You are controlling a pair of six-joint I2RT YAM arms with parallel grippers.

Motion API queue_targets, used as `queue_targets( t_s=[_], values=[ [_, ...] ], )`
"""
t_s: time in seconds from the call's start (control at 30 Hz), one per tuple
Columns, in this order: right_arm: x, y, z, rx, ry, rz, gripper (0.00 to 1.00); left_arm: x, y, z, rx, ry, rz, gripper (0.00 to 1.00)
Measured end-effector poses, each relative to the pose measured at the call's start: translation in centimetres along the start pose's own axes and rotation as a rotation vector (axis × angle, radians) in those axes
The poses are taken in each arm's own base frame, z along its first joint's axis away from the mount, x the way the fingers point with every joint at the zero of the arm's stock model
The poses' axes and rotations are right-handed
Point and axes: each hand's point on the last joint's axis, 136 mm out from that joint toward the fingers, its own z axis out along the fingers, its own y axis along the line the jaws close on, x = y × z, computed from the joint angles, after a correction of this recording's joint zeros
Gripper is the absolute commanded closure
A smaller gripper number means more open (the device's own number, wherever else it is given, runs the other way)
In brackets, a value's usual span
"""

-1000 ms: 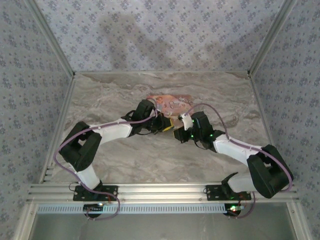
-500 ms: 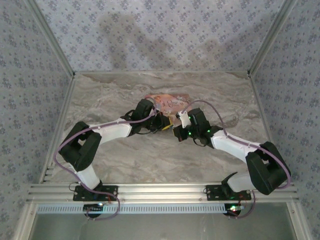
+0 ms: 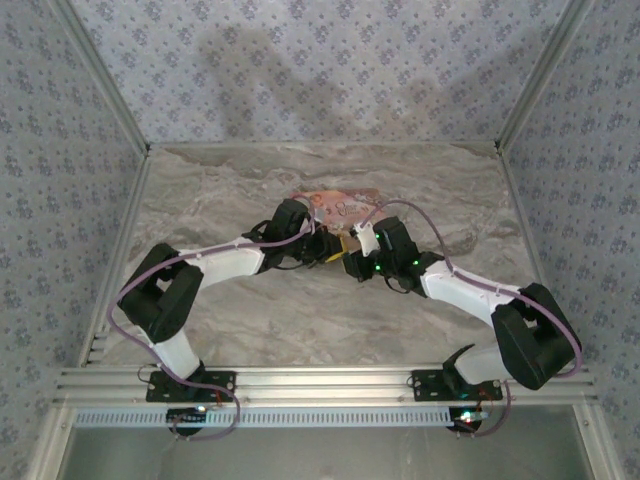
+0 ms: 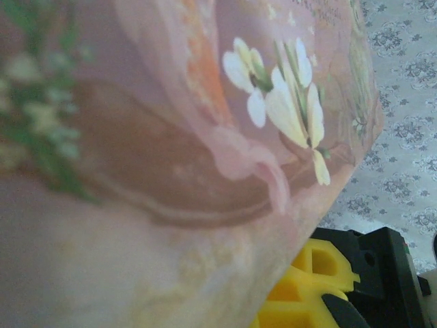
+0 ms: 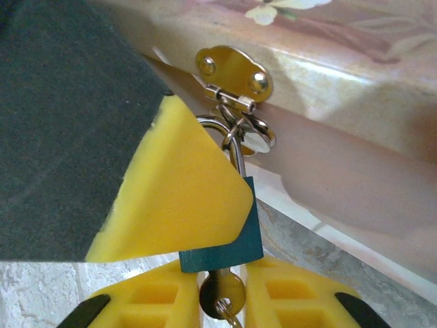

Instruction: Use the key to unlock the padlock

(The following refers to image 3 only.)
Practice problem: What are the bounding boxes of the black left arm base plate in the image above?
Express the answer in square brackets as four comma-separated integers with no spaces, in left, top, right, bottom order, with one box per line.
[144,370,238,404]

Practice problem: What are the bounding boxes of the aluminium corner post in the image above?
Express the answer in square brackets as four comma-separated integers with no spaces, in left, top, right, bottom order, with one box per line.
[49,0,153,154]
[494,0,599,152]

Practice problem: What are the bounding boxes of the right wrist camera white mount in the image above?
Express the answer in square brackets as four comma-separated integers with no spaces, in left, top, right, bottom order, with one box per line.
[350,221,377,258]

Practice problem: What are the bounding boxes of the aluminium frame leg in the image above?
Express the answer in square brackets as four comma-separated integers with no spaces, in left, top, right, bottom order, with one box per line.
[572,403,627,480]
[27,404,77,480]

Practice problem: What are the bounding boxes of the aluminium mounting rail beam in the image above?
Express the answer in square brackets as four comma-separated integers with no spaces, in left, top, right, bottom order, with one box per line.
[54,364,599,405]

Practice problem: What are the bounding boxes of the pink storybook box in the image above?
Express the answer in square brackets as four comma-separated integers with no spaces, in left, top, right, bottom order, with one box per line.
[291,186,385,247]

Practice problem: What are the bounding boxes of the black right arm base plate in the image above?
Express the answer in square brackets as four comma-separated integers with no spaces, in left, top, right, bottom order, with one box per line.
[409,368,504,403]

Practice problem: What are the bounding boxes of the slotted grey cable duct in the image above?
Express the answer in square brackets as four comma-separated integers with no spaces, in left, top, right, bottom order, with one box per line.
[73,405,454,429]

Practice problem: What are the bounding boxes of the aluminium table side rail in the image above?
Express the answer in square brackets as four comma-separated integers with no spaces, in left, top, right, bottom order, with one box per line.
[497,145,572,364]
[77,149,154,369]

